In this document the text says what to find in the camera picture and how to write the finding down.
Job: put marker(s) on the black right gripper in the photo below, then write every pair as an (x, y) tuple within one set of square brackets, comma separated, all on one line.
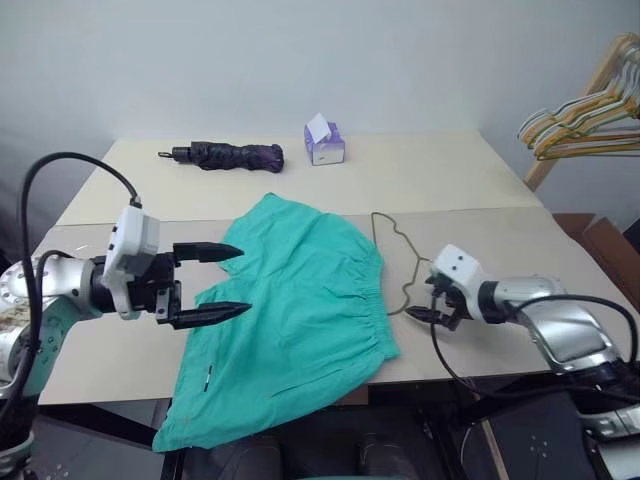
[(452, 310)]

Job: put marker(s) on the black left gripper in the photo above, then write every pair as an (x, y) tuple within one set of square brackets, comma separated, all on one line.
[(152, 290)]

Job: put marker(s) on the green shorts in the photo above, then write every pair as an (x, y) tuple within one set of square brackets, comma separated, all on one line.
[(290, 300)]

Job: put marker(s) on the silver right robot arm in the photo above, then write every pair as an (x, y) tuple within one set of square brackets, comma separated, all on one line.
[(570, 325)]

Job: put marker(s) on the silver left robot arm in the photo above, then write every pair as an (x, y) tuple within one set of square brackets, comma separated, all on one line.
[(60, 280)]

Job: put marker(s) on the folded purple black umbrella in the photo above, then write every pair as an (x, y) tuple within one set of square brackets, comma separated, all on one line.
[(235, 155)]

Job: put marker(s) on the black panel with white dots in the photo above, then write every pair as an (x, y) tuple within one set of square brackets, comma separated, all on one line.
[(540, 450)]

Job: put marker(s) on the purple tissue box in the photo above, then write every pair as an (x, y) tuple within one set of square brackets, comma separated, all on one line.
[(327, 150)]

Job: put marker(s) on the brown cardboard box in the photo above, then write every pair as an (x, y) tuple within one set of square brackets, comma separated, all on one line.
[(595, 250)]

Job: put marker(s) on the white tissue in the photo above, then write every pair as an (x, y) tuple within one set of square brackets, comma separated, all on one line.
[(319, 127)]

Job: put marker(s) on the wooden clothes rack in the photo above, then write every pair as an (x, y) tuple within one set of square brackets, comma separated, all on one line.
[(570, 115)]

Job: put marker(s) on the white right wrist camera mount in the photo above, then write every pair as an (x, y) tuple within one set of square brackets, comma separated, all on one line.
[(457, 265)]

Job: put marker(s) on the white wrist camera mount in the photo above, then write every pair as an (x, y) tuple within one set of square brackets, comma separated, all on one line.
[(457, 265), (132, 235)]

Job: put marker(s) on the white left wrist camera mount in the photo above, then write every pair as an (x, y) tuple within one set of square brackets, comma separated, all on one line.
[(132, 235)]

